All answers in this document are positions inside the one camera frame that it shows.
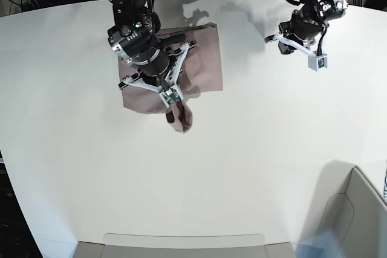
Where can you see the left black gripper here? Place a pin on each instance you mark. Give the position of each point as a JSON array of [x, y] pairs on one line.
[[300, 30]]

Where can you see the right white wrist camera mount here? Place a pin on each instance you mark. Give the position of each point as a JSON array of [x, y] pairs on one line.
[[160, 73]]

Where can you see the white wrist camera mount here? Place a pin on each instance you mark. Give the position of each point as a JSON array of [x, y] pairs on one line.
[[160, 73], [315, 62]]

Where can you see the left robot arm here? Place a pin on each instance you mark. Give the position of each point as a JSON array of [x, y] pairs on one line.
[[312, 19]]

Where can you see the grey bin right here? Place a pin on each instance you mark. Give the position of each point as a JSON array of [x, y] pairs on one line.
[[358, 216]]

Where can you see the blue blurred object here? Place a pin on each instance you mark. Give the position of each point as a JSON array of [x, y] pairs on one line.
[[324, 245]]

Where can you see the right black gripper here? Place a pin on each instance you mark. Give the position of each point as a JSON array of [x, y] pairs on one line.
[[135, 49]]

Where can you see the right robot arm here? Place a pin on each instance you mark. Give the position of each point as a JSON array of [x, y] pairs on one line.
[[133, 18]]

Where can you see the mauve pink T-shirt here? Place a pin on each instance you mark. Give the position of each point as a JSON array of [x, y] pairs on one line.
[[201, 73]]

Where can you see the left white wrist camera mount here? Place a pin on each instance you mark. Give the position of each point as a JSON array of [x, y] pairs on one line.
[[315, 62]]

